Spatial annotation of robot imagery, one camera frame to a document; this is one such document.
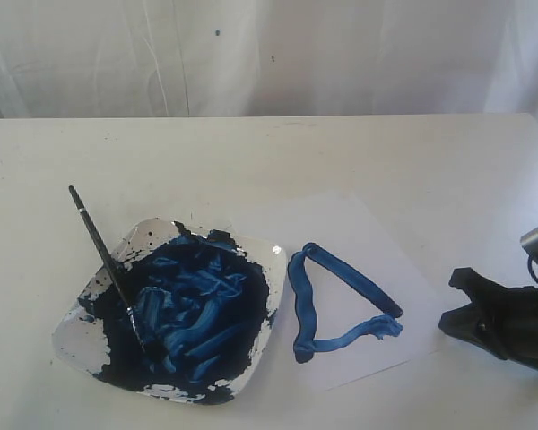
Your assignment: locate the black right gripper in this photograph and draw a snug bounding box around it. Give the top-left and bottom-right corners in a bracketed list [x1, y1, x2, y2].
[438, 267, 538, 371]

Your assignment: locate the black paintbrush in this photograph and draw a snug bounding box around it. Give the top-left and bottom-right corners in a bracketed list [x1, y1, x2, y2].
[68, 185, 167, 363]

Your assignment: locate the white paper sheet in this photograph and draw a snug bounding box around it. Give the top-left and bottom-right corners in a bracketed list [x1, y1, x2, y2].
[230, 193, 473, 393]

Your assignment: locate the white square plate blue paint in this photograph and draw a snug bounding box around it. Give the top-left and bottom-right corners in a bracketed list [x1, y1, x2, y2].
[52, 219, 286, 405]

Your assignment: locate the white backdrop curtain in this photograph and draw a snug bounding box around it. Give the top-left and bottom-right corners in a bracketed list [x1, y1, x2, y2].
[0, 1, 538, 120]

